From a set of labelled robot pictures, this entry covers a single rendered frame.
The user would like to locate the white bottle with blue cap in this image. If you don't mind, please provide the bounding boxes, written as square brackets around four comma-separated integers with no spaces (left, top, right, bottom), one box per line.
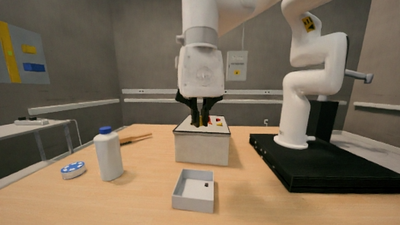
[94,127,124,181]

